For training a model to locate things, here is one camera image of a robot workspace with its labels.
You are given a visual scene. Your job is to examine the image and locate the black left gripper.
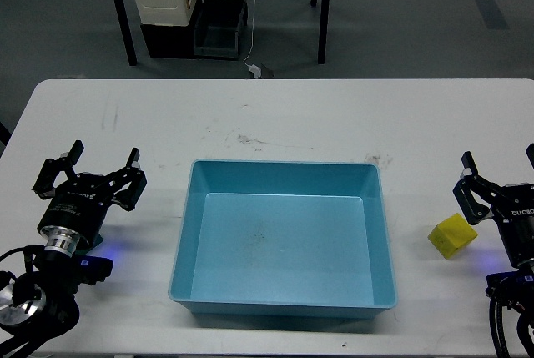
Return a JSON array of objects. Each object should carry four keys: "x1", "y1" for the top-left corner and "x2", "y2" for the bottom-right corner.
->
[{"x1": 32, "y1": 140, "x2": 147, "y2": 250}]

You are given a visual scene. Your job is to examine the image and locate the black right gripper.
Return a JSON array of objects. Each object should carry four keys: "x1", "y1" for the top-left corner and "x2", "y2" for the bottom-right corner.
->
[{"x1": 453, "y1": 143, "x2": 534, "y2": 269}]

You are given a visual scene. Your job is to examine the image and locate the yellow cube block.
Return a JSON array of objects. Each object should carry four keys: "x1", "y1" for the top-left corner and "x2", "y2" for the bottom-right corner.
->
[{"x1": 427, "y1": 213, "x2": 478, "y2": 259}]

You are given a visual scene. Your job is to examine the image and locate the green cube block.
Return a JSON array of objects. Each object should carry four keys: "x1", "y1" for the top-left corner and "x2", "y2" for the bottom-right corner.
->
[{"x1": 76, "y1": 234, "x2": 103, "y2": 255}]

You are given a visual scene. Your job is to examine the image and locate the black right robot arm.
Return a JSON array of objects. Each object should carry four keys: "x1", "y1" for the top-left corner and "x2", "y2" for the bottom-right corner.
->
[{"x1": 453, "y1": 151, "x2": 533, "y2": 357}]

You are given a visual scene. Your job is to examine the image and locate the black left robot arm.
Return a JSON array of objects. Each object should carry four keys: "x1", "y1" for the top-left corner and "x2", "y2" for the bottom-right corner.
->
[{"x1": 1, "y1": 140, "x2": 147, "y2": 357}]

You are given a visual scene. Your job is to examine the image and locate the black storage box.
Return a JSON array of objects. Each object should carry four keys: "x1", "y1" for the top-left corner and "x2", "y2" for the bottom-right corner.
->
[{"x1": 140, "y1": 0, "x2": 203, "y2": 59}]

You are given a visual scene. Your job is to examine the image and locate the blue plastic center box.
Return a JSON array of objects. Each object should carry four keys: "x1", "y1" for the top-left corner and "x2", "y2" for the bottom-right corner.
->
[{"x1": 169, "y1": 160, "x2": 398, "y2": 319}]

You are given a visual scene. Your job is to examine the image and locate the dark grey plastic bin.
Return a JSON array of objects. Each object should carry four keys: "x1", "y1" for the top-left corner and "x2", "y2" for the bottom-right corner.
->
[{"x1": 193, "y1": 0, "x2": 248, "y2": 60}]

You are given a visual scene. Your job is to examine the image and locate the white power adapter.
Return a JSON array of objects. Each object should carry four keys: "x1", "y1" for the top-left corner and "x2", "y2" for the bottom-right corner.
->
[{"x1": 249, "y1": 64, "x2": 274, "y2": 79}]

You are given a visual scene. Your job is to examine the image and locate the black table leg left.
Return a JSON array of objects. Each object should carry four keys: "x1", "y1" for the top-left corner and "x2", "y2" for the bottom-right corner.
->
[{"x1": 113, "y1": 0, "x2": 137, "y2": 66}]

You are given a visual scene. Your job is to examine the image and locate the white hanging cable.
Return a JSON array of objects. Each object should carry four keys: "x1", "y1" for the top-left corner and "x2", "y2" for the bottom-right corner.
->
[{"x1": 243, "y1": 0, "x2": 258, "y2": 68}]

